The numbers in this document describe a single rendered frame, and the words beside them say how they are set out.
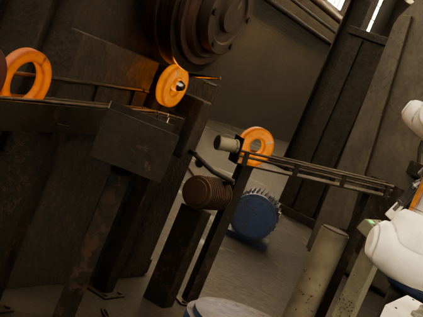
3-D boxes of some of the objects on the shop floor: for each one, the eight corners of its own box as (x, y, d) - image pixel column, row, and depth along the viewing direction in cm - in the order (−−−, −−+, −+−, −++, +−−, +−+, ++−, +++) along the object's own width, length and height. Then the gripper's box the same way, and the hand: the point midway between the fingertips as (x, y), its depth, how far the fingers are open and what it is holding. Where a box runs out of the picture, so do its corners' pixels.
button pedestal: (294, 358, 304) (357, 216, 298) (315, 350, 325) (374, 216, 319) (330, 378, 297) (396, 233, 291) (349, 369, 318) (410, 233, 312)
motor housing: (135, 295, 300) (187, 169, 294) (163, 291, 319) (213, 173, 314) (161, 311, 294) (214, 182, 288) (188, 306, 313) (239, 186, 308)
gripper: (428, 166, 298) (385, 210, 304) (420, 164, 287) (376, 209, 293) (442, 180, 295) (398, 224, 302) (435, 178, 284) (390, 223, 290)
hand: (394, 210), depth 296 cm, fingers closed
